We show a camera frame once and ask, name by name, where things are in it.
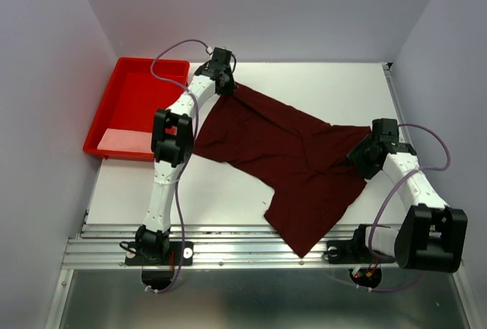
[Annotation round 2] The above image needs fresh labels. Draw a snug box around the dark red t shirt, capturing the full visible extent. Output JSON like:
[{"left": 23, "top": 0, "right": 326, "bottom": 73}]
[{"left": 193, "top": 85, "right": 371, "bottom": 257}]

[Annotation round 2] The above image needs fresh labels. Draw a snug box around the red plastic tray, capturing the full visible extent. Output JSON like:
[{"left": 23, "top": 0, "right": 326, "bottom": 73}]
[{"left": 83, "top": 57, "right": 190, "bottom": 161}]

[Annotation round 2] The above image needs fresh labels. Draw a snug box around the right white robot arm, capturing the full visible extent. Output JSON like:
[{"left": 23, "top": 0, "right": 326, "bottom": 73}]
[{"left": 347, "top": 134, "right": 468, "bottom": 273}]

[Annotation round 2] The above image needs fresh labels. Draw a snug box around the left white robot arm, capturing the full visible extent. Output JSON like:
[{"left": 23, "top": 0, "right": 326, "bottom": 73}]
[{"left": 129, "top": 60, "right": 237, "bottom": 265}]

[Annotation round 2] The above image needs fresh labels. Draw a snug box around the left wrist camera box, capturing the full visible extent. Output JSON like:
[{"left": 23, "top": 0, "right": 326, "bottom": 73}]
[{"left": 211, "top": 47, "right": 234, "bottom": 67}]

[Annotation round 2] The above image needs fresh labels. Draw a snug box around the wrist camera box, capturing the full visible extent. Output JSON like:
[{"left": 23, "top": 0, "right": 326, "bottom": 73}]
[
  {"left": 211, "top": 47, "right": 234, "bottom": 67},
  {"left": 371, "top": 118, "right": 399, "bottom": 144}
]

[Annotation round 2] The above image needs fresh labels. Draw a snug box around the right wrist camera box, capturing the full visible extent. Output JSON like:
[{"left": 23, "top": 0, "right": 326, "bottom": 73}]
[{"left": 371, "top": 118, "right": 399, "bottom": 144}]

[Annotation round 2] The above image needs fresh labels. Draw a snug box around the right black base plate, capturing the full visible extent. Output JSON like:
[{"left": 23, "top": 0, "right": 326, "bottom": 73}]
[{"left": 322, "top": 240, "right": 396, "bottom": 265}]

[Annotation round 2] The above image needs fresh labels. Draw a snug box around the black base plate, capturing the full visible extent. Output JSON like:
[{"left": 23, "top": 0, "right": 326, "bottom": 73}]
[
  {"left": 322, "top": 240, "right": 396, "bottom": 265},
  {"left": 119, "top": 241, "right": 194, "bottom": 267}
]

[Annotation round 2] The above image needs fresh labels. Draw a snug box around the aluminium rail frame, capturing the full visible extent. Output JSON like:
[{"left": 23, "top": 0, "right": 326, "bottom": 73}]
[{"left": 43, "top": 61, "right": 473, "bottom": 329}]

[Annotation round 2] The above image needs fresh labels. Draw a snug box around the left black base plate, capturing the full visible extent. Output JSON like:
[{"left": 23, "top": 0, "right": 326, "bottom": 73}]
[{"left": 119, "top": 241, "right": 194, "bottom": 267}]

